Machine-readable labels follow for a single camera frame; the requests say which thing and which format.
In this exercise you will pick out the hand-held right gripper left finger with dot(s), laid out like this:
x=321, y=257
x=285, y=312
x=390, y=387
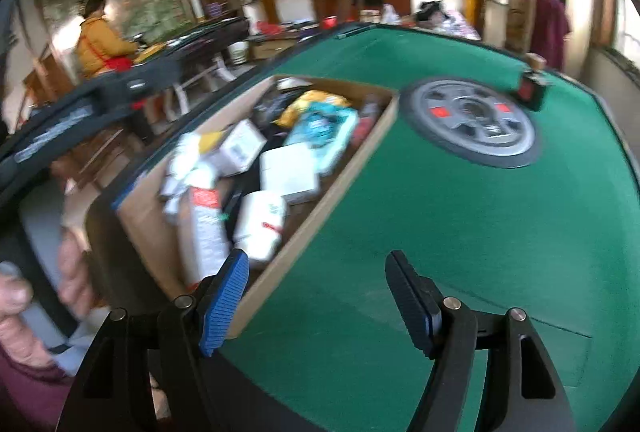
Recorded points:
x=225, y=302

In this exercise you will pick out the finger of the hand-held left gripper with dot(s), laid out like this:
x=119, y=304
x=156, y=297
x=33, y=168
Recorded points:
x=150, y=77

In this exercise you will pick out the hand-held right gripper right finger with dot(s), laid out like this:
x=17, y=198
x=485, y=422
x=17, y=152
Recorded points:
x=410, y=307

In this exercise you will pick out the long grey box red end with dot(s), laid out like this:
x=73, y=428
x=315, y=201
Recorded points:
x=205, y=237

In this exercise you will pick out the white red label pill bottle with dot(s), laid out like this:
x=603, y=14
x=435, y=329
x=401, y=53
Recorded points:
x=260, y=222

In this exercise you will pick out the cardboard box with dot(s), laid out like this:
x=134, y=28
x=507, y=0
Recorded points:
x=295, y=237

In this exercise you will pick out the small white barcode box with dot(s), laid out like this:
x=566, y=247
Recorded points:
x=240, y=147

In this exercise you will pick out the black packet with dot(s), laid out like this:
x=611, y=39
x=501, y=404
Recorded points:
x=270, y=107

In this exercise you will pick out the yellow packet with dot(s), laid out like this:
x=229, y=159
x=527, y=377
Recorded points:
x=310, y=102

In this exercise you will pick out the teal tissue packet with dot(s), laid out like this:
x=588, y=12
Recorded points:
x=320, y=132

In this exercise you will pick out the clear packet red item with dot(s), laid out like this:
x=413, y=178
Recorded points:
x=367, y=117

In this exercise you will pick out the person's left forearm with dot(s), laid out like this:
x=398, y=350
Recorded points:
x=30, y=397

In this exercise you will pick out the person's left hand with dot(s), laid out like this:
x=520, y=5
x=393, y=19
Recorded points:
x=75, y=272

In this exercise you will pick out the dark games table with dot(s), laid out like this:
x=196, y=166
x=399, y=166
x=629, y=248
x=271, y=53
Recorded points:
x=215, y=39

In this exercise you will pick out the white bucket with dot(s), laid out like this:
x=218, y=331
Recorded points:
x=239, y=53

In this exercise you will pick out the round table centre disc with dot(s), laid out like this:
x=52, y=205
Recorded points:
x=465, y=132

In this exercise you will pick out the red plastic bag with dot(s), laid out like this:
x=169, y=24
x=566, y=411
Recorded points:
x=327, y=22

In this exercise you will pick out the dark green bar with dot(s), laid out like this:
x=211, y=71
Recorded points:
x=357, y=31

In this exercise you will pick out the floral bag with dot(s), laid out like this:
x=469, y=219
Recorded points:
x=450, y=22

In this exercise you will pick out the purple cloth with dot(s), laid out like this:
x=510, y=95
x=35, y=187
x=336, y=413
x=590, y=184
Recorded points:
x=550, y=32

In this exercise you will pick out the large window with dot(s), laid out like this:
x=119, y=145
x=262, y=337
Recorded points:
x=627, y=37

